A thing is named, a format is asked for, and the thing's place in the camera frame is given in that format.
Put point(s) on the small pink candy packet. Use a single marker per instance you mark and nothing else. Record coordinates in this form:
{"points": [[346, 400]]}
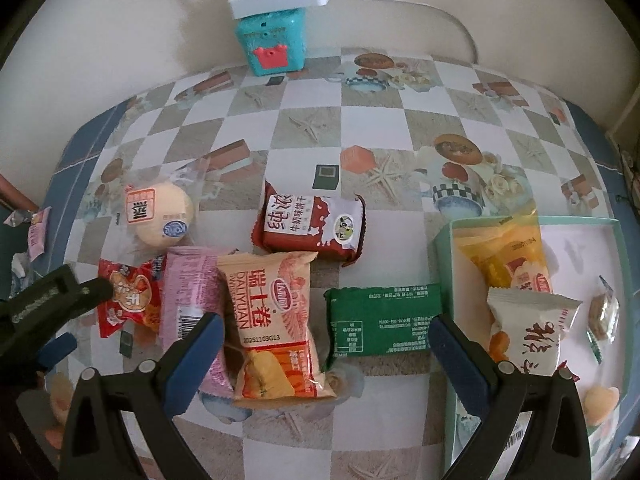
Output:
{"points": [[37, 235]]}

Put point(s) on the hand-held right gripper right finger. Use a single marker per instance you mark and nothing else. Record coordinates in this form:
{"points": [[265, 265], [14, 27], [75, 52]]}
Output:
{"points": [[457, 365]]}

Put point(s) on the pale yellow cake packet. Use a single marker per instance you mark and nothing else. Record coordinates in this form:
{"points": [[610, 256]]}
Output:
{"points": [[602, 405]]}

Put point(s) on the clear cracker packet green edges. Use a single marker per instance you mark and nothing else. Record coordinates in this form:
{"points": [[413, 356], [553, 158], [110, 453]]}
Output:
{"points": [[602, 317]]}

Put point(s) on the yellow soft bread packet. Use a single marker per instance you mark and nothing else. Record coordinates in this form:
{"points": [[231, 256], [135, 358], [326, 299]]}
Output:
{"points": [[500, 260]]}

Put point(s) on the checkered printed tablecloth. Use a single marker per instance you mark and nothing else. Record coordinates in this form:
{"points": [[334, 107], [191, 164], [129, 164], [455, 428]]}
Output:
{"points": [[310, 120]]}

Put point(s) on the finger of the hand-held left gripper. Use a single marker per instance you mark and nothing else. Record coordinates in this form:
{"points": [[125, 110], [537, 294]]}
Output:
{"points": [[57, 350], [95, 292]]}

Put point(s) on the dark green snack packet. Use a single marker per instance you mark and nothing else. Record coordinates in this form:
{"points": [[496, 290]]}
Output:
{"points": [[385, 320]]}

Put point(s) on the crumpled blue white wrapper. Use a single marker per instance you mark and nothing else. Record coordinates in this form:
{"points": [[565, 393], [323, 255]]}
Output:
{"points": [[22, 267]]}

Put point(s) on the dark red milk snack packet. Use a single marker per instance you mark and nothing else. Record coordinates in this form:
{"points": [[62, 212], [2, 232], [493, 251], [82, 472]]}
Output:
{"points": [[300, 225]]}

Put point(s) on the white box with teal rim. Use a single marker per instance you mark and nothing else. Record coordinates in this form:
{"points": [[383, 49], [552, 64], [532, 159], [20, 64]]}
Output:
{"points": [[575, 260]]}

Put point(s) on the pink snack packet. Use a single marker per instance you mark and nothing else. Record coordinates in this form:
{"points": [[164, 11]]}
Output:
{"points": [[192, 280]]}

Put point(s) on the round bun clear packet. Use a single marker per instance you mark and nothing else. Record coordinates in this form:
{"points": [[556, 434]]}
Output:
{"points": [[155, 215]]}

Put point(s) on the cream orange roll cake packet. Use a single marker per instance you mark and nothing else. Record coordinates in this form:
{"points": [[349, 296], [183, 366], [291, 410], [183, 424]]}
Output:
{"points": [[270, 320]]}

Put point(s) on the white pastry packet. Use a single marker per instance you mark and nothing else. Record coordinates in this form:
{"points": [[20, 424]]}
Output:
{"points": [[535, 330]]}

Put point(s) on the reddish brown board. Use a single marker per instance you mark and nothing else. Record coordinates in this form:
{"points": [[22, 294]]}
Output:
{"points": [[15, 192]]}

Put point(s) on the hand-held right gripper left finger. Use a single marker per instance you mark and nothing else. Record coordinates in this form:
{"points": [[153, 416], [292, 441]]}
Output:
{"points": [[195, 360]]}

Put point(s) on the teal toy box red crown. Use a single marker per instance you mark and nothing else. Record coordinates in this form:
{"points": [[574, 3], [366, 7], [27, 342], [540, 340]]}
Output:
{"points": [[270, 40]]}

